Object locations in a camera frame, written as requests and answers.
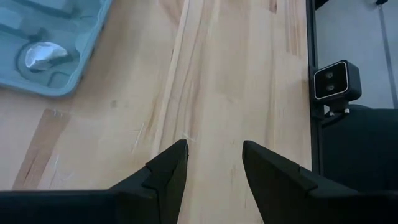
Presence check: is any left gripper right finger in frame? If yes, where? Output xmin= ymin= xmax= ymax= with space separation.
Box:
xmin=242 ymin=139 xmax=398 ymax=224

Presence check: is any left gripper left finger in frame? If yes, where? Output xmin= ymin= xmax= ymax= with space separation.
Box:
xmin=0 ymin=139 xmax=190 ymax=224

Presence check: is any grey plastic tool case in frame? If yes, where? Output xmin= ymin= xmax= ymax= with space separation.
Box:
xmin=0 ymin=0 xmax=113 ymax=99

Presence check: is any crumpled silver foil piece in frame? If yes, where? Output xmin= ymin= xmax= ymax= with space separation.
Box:
xmin=24 ymin=41 xmax=70 ymax=72

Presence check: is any table-level camera module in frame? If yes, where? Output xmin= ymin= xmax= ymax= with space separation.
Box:
xmin=312 ymin=59 xmax=363 ymax=114

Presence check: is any black aluminium table frame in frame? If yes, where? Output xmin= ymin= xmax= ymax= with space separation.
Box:
xmin=305 ymin=0 xmax=324 ymax=175

